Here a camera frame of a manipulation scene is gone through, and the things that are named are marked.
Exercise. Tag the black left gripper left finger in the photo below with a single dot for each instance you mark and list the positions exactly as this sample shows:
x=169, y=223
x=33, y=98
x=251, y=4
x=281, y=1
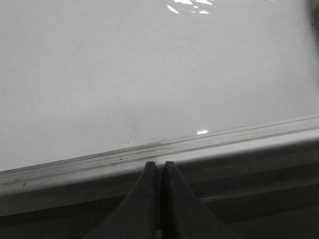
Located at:
x=135, y=217

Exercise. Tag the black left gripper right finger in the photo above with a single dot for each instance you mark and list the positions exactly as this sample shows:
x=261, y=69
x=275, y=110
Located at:
x=183, y=215

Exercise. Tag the white whiteboard with aluminium frame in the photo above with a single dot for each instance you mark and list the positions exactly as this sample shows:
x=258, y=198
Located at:
x=90, y=90

